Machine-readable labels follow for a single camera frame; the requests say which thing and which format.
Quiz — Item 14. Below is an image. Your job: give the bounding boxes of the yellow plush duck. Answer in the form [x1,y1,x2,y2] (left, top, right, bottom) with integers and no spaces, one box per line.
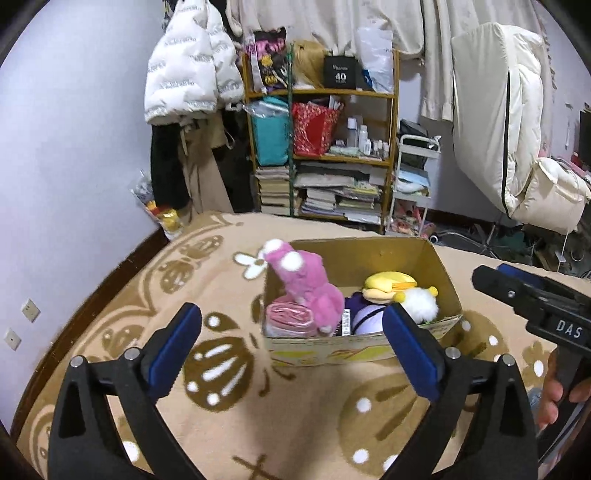
[362,271,418,304]

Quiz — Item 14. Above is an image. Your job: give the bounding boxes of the purple hooded plush doll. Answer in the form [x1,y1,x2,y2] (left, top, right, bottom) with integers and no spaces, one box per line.
[345,292,387,335]

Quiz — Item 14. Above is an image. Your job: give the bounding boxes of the pink plush bear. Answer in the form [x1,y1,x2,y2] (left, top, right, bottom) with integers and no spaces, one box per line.
[263,239,345,337]

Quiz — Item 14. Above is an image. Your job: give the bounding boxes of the person's right hand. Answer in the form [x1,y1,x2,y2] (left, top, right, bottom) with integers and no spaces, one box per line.
[536,349,591,430]

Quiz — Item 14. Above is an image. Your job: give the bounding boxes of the cream pillow on chair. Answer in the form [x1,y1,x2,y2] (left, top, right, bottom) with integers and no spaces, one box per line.
[511,157,590,235]

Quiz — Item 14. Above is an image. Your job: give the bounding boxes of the white black plush penguin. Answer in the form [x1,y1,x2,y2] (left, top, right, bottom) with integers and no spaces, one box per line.
[394,286,439,325]

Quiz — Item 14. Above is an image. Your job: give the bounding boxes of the beige brown patterned blanket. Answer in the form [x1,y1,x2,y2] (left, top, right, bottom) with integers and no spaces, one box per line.
[18,214,554,479]

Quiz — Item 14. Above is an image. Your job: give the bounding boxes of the white utility cart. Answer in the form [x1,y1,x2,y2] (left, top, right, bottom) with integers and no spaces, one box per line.
[387,134,441,237]

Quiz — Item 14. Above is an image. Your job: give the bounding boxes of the black small carton box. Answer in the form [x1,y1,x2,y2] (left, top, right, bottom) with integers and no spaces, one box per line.
[337,308,353,337]

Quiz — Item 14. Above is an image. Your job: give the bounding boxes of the open cardboard box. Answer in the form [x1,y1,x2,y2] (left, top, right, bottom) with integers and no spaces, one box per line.
[262,237,463,367]

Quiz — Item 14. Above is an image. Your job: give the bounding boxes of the pile of books and papers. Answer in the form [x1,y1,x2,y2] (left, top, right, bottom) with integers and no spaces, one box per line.
[294,161,390,227]

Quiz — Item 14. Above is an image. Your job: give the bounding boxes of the white bottles on shelf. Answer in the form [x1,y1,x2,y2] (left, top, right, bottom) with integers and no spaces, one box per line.
[345,117,390,159]

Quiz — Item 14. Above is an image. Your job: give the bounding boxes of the pink rolled towel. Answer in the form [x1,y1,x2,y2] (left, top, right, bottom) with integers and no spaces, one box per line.
[264,302,318,338]

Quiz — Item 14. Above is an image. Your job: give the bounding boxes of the cream hanging duvet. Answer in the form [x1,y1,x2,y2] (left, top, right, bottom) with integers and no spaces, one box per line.
[452,22,544,217]

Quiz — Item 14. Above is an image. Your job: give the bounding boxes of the snack bag on floor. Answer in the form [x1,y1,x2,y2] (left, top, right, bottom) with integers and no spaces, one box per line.
[130,171,183,241]

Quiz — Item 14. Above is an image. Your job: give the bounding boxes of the wooden bookshelf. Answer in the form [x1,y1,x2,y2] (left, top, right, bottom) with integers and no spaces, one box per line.
[242,42,400,233]

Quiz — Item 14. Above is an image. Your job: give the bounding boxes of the black hanging coat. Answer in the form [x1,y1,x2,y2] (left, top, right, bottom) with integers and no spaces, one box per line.
[150,124,190,210]

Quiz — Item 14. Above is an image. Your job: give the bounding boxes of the beige trench coat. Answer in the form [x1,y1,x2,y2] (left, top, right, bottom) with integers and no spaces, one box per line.
[178,116,233,214]

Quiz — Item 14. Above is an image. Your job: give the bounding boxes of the red patterned gift bag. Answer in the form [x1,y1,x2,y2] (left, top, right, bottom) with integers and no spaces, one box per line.
[293,102,341,157]

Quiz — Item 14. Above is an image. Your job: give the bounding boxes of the white hanging curtain cloth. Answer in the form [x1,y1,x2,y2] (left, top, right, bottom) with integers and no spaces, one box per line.
[224,0,544,121]

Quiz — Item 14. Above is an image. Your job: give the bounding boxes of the stack of books left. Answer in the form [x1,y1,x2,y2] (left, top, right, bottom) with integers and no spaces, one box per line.
[254,165,290,216]

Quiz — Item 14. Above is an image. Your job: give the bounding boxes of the clear plastic bag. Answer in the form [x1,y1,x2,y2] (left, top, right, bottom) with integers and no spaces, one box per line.
[356,27,394,94]

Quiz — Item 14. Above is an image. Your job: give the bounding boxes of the black box with 40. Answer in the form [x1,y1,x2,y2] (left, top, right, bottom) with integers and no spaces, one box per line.
[322,55,358,90]

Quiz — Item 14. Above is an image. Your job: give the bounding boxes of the teal storage bag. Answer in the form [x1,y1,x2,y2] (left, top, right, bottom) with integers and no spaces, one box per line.
[250,97,290,167]

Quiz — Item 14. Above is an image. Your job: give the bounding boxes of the blonde wig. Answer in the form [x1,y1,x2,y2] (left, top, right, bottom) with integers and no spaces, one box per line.
[294,40,327,88]

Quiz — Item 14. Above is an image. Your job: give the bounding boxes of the purple black printed bag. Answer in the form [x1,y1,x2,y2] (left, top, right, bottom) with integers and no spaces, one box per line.
[245,27,287,94]

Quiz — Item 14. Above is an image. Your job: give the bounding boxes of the white puffer jacket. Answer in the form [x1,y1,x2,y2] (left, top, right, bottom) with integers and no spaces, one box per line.
[144,1,245,125]

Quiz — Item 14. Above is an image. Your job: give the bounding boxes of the wall socket lower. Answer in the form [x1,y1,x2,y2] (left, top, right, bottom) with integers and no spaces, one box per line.
[3,328,22,351]

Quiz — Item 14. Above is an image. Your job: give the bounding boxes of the wall socket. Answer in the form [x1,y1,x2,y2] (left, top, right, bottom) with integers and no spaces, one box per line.
[3,328,22,351]
[21,299,40,323]

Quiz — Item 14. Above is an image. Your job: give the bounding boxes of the wall socket upper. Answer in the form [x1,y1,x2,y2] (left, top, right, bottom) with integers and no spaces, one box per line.
[21,299,40,323]

